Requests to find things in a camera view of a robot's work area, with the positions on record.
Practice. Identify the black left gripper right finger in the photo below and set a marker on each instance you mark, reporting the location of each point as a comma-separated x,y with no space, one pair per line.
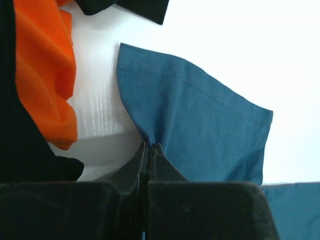
178,209

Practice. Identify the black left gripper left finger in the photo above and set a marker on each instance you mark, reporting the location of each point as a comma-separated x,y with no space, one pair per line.
108,209

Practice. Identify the teal blue t shirt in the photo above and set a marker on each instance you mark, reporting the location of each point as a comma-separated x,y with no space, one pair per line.
209,133

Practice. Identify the black t shirt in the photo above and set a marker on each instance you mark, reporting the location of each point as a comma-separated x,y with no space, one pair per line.
25,155

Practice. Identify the orange t shirt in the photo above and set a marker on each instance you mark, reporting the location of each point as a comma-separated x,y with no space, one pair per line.
46,68

